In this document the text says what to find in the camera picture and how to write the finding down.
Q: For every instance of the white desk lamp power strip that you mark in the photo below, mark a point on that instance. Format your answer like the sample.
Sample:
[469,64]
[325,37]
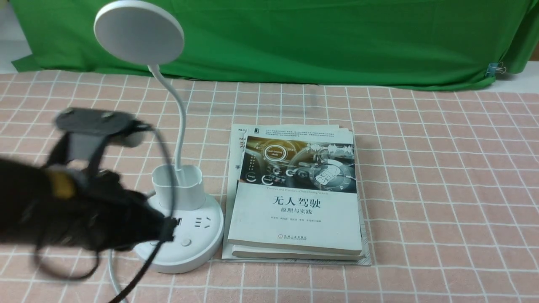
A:
[142,33]

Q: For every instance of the blue binder clip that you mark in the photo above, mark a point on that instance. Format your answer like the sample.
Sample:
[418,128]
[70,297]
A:
[495,68]

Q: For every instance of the green backdrop cloth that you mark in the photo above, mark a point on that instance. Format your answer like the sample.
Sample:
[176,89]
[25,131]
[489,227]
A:
[433,45]

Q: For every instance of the pink grid tablecloth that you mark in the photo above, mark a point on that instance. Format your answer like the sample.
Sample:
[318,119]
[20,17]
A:
[448,184]

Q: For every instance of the bottom book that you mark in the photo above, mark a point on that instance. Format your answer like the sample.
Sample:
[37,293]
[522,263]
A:
[235,154]

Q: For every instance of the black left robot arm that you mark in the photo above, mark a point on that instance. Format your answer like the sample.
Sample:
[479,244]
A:
[63,207]

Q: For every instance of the top self-driving textbook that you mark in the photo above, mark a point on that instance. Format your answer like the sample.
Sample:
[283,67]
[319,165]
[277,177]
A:
[294,193]

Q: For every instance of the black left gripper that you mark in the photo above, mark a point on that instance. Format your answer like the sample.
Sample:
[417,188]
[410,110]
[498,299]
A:
[110,216]

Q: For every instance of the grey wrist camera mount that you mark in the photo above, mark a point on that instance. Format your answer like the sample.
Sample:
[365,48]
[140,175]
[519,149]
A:
[86,134]

